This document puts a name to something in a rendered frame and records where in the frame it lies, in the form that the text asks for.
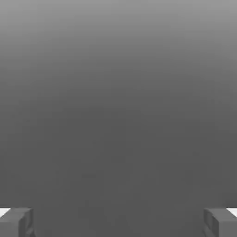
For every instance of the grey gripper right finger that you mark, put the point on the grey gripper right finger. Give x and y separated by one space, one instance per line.
222 223

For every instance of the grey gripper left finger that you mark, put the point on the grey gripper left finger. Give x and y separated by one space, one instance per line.
13 223

